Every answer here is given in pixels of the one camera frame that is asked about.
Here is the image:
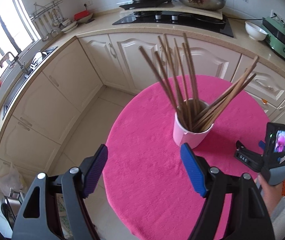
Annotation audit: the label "black gas cooktop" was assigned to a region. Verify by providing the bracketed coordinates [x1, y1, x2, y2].
[112, 11, 234, 38]

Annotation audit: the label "green electric grill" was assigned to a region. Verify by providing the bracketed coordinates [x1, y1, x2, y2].
[261, 17, 285, 60]

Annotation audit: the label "white bowl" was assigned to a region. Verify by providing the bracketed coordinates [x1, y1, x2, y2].
[245, 21, 267, 41]

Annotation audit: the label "lower cabinets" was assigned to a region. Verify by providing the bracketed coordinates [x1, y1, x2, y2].
[0, 32, 285, 190]

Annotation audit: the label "window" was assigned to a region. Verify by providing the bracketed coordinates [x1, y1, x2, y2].
[0, 0, 40, 79]

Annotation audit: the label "chrome faucet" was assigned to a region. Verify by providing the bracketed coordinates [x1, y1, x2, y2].
[0, 51, 30, 75]

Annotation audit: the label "white plastic bag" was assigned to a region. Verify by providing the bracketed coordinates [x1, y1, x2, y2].
[0, 162, 25, 196]

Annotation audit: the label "hanging utensil rack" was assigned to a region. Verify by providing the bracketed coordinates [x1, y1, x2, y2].
[29, 0, 64, 42]

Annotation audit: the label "person right hand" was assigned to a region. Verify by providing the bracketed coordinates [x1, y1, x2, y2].
[256, 174, 283, 216]

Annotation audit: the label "pink cylindrical cup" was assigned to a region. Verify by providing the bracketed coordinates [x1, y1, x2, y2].
[173, 113, 214, 149]

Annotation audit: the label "steel sink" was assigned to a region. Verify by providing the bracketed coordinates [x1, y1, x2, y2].
[1, 47, 57, 118]

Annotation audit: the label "dark wooden chopstick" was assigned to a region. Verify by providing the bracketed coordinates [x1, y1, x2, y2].
[138, 46, 186, 125]

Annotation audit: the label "red container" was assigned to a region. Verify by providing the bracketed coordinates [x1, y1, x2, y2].
[74, 10, 90, 21]

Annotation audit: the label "pink tablecloth round table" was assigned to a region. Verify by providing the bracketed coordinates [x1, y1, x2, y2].
[103, 83, 269, 239]

